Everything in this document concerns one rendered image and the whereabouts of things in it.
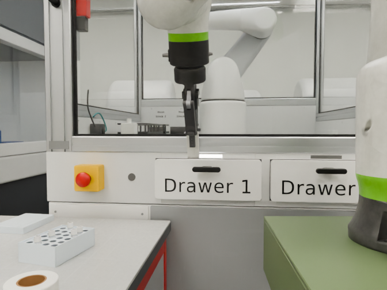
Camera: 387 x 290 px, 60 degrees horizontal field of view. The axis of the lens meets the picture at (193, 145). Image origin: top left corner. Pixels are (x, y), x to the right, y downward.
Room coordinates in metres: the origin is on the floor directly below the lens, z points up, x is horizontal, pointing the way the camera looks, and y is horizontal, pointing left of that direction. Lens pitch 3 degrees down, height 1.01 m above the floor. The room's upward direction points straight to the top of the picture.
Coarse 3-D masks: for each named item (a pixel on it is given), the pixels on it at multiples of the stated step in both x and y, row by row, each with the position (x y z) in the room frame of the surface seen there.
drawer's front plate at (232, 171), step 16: (160, 160) 0.92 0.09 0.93; (176, 160) 0.91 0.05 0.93; (192, 160) 0.91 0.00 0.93; (208, 160) 0.90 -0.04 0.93; (224, 160) 0.90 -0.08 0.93; (240, 160) 0.89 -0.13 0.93; (256, 160) 0.89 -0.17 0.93; (160, 176) 0.92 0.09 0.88; (176, 176) 0.91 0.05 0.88; (192, 176) 0.91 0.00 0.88; (208, 176) 0.90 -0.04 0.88; (224, 176) 0.90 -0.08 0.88; (240, 176) 0.89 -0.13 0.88; (256, 176) 0.89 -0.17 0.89; (160, 192) 0.92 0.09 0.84; (176, 192) 0.91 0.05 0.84; (192, 192) 0.91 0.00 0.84; (224, 192) 0.90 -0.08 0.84; (240, 192) 0.89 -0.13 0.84; (256, 192) 0.89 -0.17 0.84
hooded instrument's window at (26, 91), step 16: (0, 48) 1.31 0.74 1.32; (16, 48) 1.41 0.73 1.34; (0, 64) 1.30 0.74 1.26; (16, 64) 1.40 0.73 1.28; (32, 64) 1.52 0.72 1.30; (0, 80) 1.30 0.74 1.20; (16, 80) 1.40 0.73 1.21; (32, 80) 1.51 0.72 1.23; (0, 96) 1.30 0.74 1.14; (16, 96) 1.40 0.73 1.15; (32, 96) 1.51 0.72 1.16; (0, 112) 1.30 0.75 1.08; (16, 112) 1.40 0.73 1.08; (32, 112) 1.51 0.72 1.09; (0, 128) 1.29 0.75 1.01; (16, 128) 1.39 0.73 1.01; (32, 128) 1.51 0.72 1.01
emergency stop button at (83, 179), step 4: (76, 176) 0.89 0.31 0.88; (80, 176) 0.88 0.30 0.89; (84, 176) 0.88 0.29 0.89; (88, 176) 0.89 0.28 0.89; (76, 180) 0.89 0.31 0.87; (80, 180) 0.88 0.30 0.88; (84, 180) 0.88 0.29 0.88; (88, 180) 0.89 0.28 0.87; (80, 184) 0.88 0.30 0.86; (84, 184) 0.88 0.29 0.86; (88, 184) 0.89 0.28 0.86
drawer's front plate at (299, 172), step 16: (272, 160) 0.90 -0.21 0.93; (288, 160) 0.89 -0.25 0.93; (304, 160) 0.89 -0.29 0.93; (272, 176) 0.88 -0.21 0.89; (288, 176) 0.88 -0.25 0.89; (304, 176) 0.88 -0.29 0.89; (320, 176) 0.87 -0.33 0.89; (336, 176) 0.87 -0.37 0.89; (352, 176) 0.86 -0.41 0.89; (272, 192) 0.88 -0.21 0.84; (288, 192) 0.88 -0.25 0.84; (304, 192) 0.88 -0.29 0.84; (352, 192) 0.86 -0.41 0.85
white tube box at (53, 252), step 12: (60, 228) 0.72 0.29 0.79; (84, 228) 0.72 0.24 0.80; (24, 240) 0.63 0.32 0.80; (48, 240) 0.64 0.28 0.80; (60, 240) 0.64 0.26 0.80; (72, 240) 0.64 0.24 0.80; (84, 240) 0.68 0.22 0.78; (24, 252) 0.62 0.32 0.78; (36, 252) 0.61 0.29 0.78; (48, 252) 0.60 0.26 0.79; (60, 252) 0.61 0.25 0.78; (72, 252) 0.64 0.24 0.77; (36, 264) 0.61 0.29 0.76; (48, 264) 0.60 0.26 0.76; (60, 264) 0.61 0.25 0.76
